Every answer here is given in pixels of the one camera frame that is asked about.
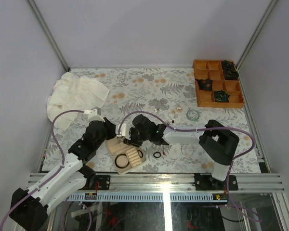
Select beige jewelry box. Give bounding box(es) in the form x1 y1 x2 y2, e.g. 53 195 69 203
105 137 147 174

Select thin silver cuff bracelet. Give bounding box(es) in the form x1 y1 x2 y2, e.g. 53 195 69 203
180 145 196 158

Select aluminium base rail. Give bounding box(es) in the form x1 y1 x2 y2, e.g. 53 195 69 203
28 173 284 205

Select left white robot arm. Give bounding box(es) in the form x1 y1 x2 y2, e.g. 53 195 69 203
7 118 116 231

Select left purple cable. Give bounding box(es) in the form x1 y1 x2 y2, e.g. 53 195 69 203
0 109 87 231

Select black flower orange dots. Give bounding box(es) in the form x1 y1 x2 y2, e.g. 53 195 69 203
196 78 213 91

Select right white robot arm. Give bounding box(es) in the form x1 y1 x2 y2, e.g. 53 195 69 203
124 114 239 190

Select floral patterned tablecloth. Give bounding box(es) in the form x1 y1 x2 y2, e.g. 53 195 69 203
45 67 261 173

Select black fabric flower top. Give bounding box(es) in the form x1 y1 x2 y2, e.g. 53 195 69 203
222 60 236 70

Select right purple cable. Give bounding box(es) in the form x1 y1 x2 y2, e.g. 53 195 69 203
118 110 263 222

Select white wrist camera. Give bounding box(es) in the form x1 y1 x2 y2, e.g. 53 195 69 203
83 109 105 122
115 123 126 138

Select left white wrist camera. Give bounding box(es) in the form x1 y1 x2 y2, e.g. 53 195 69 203
83 109 105 122

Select black flower green swirls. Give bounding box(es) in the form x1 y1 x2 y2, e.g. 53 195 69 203
213 90 230 103

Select black bangle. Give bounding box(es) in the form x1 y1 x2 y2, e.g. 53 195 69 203
114 154 130 169

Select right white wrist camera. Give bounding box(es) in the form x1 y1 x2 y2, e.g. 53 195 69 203
115 123 126 138

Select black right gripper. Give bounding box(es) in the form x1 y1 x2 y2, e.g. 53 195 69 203
124 127 151 148

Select orange wooden divided tray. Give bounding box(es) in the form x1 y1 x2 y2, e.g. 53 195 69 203
193 60 245 108

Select white crumpled cloth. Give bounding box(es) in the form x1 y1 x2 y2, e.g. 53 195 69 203
46 72 110 130

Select purple cable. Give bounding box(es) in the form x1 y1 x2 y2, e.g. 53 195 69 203
118 110 263 222
0 109 87 231

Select black fabric flower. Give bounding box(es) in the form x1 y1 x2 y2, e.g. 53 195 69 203
223 69 239 80
222 60 236 70

